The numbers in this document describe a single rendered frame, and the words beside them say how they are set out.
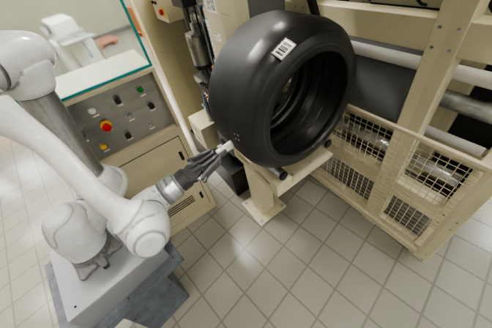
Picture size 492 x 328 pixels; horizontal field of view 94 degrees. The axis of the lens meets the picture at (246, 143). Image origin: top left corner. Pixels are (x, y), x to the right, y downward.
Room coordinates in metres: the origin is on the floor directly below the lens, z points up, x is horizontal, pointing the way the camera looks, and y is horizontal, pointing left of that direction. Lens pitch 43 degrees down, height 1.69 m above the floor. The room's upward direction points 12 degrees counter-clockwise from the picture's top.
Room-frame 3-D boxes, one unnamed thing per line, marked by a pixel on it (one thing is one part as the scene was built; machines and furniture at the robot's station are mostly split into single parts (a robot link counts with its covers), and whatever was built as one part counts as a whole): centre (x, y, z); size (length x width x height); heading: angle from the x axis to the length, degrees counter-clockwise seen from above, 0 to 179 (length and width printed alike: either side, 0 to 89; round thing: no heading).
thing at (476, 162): (0.77, -0.57, 0.65); 0.90 x 0.02 x 0.70; 27
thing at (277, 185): (0.76, -0.05, 0.84); 0.36 x 0.09 x 0.06; 27
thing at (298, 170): (0.82, -0.17, 0.80); 0.37 x 0.36 x 0.02; 117
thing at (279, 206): (1.04, -0.04, 0.01); 0.27 x 0.27 x 0.02; 27
